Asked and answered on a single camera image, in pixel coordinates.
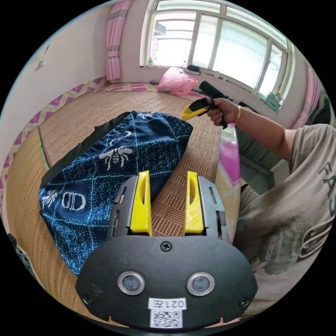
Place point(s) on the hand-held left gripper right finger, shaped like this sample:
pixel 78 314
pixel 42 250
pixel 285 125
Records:
pixel 193 218

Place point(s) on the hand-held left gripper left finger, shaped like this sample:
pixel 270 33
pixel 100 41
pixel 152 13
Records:
pixel 140 210

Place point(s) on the person's right forearm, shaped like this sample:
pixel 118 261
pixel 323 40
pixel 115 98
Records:
pixel 265 128

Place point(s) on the person's right hand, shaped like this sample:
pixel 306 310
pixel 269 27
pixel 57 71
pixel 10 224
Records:
pixel 225 110

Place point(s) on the pink plastic bag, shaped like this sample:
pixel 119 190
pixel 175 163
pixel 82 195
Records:
pixel 175 81

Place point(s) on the black power adapter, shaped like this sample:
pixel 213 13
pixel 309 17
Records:
pixel 193 68

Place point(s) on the window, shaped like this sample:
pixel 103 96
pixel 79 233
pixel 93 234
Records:
pixel 231 44

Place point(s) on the green carton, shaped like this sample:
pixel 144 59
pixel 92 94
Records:
pixel 274 101

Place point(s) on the person's body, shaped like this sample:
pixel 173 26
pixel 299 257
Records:
pixel 288 215

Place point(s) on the pink curtain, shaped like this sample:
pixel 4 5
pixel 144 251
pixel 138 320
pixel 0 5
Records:
pixel 115 39
pixel 311 99

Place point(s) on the bed with woven mat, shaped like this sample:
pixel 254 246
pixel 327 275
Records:
pixel 63 126

